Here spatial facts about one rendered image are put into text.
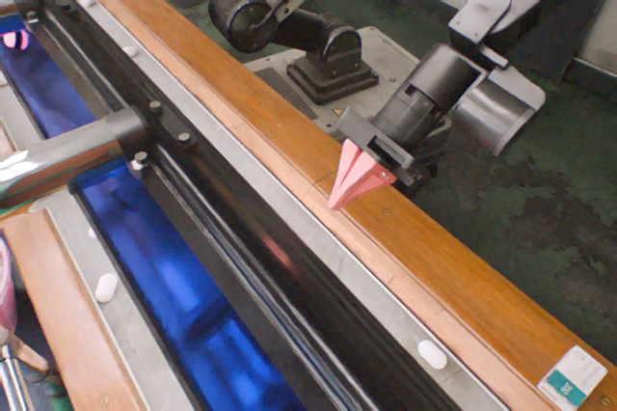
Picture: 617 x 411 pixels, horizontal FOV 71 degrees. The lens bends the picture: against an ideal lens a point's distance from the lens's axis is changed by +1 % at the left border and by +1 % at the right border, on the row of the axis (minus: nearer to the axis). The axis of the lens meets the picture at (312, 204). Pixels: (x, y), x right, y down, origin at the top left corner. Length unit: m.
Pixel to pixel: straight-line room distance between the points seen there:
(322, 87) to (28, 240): 0.85
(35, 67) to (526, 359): 0.51
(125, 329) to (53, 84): 0.36
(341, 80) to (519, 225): 0.85
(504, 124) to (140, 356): 0.46
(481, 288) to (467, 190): 1.21
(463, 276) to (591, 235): 1.27
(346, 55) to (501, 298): 0.87
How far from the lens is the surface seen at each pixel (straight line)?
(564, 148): 2.11
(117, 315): 0.60
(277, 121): 0.75
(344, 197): 0.48
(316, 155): 0.68
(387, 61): 1.48
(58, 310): 0.60
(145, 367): 0.55
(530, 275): 1.60
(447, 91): 0.47
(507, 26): 0.47
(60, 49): 0.28
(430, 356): 0.52
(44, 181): 0.19
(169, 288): 0.19
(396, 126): 0.45
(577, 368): 0.54
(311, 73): 1.30
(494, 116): 0.45
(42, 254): 0.66
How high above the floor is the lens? 1.23
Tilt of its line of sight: 50 degrees down
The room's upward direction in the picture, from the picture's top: straight up
